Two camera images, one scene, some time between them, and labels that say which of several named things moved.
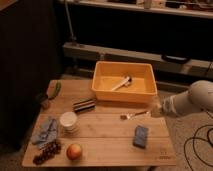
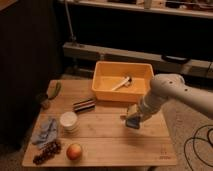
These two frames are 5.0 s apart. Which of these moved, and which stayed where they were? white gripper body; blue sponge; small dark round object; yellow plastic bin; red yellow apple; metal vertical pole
Moved: white gripper body; blue sponge
Stayed: metal vertical pole; small dark round object; yellow plastic bin; red yellow apple
